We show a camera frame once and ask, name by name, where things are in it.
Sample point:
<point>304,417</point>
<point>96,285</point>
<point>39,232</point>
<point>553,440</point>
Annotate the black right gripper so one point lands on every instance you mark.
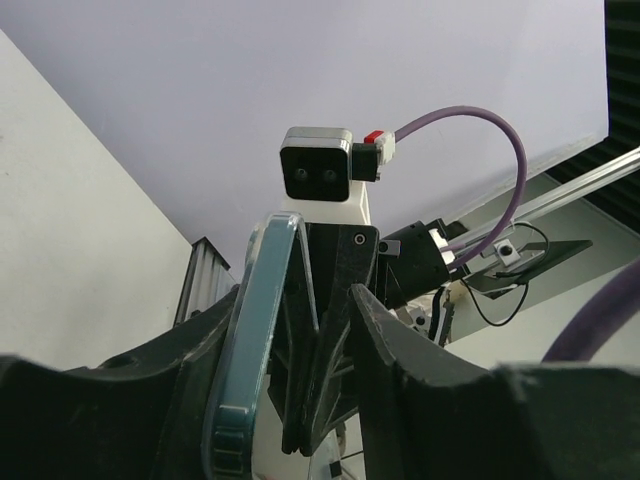
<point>325,261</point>

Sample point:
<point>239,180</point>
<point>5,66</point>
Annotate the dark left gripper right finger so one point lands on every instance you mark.
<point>426,413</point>

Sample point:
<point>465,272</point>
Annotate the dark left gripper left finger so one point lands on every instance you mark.
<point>138,415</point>

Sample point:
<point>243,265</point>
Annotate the light blue phone case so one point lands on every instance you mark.
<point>230,414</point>

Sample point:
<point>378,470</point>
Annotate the aluminium frame rail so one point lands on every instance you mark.
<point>207,280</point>

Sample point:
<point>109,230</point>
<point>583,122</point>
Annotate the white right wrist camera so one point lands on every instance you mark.
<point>325,174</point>

